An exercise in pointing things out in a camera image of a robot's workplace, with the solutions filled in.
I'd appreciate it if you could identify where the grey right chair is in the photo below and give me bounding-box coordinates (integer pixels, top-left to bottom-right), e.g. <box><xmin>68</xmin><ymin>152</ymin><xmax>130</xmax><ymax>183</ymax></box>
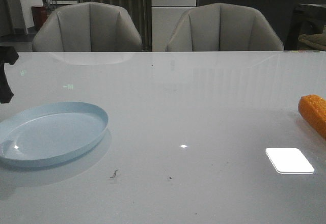
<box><xmin>166</xmin><ymin>3</ymin><xmax>284</xmax><ymax>52</ymax></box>

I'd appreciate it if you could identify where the red bin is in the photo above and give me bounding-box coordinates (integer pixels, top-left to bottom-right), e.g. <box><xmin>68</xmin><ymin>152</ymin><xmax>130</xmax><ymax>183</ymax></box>
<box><xmin>31</xmin><ymin>6</ymin><xmax>47</xmax><ymax>31</ymax></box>

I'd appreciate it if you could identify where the light blue plate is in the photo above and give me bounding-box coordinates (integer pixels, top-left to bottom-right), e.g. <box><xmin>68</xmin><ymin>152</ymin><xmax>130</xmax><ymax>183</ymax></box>
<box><xmin>1</xmin><ymin>102</ymin><xmax>108</xmax><ymax>167</ymax></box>

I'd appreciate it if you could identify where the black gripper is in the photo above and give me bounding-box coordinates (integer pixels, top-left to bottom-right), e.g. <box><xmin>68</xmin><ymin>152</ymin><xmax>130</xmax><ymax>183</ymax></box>
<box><xmin>1</xmin><ymin>46</ymin><xmax>19</xmax><ymax>103</ymax></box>

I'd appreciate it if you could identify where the dark wooden armchair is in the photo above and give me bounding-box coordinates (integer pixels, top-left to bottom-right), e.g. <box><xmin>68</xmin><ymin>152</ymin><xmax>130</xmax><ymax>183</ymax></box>
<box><xmin>285</xmin><ymin>4</ymin><xmax>325</xmax><ymax>50</ymax></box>

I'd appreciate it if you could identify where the white refrigerator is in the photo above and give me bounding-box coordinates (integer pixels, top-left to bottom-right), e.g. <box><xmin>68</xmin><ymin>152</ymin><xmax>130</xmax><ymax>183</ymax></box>
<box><xmin>151</xmin><ymin>0</ymin><xmax>196</xmax><ymax>52</ymax></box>

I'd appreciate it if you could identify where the beige cushion seat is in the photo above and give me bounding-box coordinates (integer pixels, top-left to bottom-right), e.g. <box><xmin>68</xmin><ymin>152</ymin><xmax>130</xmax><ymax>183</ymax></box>
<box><xmin>298</xmin><ymin>34</ymin><xmax>325</xmax><ymax>51</ymax></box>

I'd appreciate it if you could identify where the orange corn cob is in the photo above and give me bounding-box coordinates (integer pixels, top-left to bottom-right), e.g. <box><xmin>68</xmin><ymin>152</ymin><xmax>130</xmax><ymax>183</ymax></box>
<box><xmin>298</xmin><ymin>95</ymin><xmax>325</xmax><ymax>139</ymax></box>

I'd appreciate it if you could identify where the dark cabinet counter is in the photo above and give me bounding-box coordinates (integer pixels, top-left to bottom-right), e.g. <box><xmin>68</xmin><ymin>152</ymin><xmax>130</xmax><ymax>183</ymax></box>
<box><xmin>197</xmin><ymin>0</ymin><xmax>325</xmax><ymax>47</ymax></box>

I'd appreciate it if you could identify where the grey chair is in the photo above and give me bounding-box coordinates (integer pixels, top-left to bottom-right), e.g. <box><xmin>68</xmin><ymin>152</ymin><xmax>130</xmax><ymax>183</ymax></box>
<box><xmin>32</xmin><ymin>2</ymin><xmax>142</xmax><ymax>52</ymax></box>
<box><xmin>166</xmin><ymin>3</ymin><xmax>284</xmax><ymax>52</ymax></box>

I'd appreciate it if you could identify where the grey left chair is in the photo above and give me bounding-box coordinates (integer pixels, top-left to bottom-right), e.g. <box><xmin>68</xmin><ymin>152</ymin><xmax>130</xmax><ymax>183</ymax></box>
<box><xmin>32</xmin><ymin>2</ymin><xmax>142</xmax><ymax>52</ymax></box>

